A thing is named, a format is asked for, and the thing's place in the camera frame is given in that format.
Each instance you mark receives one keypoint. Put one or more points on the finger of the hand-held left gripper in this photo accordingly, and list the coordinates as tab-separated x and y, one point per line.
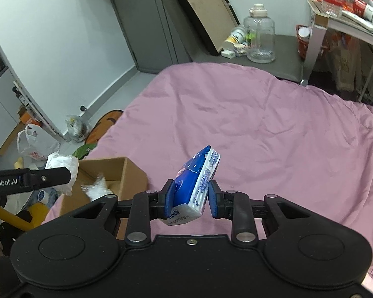
49	177

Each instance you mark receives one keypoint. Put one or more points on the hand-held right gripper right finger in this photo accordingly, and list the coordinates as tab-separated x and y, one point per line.
214	203

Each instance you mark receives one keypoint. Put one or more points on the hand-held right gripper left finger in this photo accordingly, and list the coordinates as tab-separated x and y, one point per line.
171	199

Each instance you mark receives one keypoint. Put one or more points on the white soft wad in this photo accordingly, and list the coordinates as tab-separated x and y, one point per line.
62	167

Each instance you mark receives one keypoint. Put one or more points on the blue tissue pack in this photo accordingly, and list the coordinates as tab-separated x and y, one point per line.
195	186

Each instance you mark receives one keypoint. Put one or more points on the cardboard box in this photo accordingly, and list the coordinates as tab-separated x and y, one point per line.
124	173

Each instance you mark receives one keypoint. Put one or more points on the white plastic bag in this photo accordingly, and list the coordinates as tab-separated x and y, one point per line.
34	142

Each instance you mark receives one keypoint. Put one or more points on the green leaf floor mat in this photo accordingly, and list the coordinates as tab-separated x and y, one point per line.
80	152

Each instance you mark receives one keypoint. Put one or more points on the clear bag of white stuffing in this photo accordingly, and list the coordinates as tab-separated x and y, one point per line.
96	188

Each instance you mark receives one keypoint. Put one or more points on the clear trash bag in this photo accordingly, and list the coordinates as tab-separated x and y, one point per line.
76	127

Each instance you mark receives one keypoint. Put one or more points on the orange cat-shaped floor mat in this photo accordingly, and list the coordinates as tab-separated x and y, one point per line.
105	124

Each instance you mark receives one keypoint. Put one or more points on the pink bedsheet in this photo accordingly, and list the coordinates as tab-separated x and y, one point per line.
251	124

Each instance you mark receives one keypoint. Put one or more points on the white charger block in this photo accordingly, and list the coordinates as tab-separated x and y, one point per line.
228	53

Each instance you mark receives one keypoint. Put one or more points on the grey low table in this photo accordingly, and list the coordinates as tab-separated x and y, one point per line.
283	59

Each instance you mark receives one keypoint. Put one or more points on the white supplement bottle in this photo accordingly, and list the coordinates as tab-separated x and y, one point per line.
235	36

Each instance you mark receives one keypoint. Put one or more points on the large clear water jug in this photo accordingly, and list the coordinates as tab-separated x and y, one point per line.
260	35

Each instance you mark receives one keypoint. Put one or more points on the grey wardrobe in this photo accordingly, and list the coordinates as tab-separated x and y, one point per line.
143	21

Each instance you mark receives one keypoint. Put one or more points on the orange jar with white lid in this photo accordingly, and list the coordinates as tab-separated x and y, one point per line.
303	42

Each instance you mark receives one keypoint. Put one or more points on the beige canvas bag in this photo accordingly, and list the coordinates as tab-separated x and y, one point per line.
345	65

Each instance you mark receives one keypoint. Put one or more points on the black-framed brown board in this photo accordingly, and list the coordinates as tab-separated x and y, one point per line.
202	6

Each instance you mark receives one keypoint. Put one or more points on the white desk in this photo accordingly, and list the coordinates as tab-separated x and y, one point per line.
332	28

